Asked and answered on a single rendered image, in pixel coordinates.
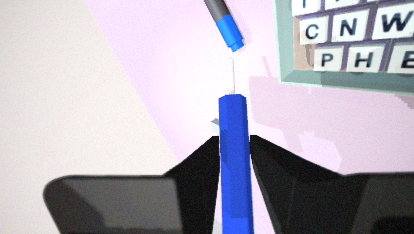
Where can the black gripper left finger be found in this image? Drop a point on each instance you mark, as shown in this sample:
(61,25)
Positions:
(180,201)

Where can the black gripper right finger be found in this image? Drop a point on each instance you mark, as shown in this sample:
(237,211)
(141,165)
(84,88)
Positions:
(302,197)

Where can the keyboard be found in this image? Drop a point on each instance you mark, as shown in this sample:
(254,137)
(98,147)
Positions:
(361,45)

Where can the blue stylus with white tip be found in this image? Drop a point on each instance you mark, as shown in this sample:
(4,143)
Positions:
(236,182)

